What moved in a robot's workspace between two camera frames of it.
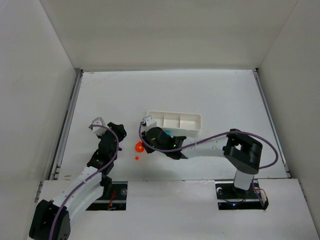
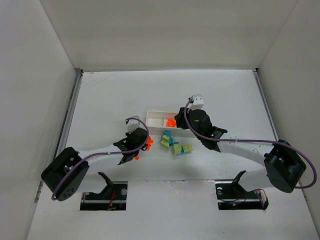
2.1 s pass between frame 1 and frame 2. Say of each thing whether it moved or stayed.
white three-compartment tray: stayed
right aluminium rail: stayed
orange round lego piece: moved
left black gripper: moved
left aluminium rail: stayed
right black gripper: moved
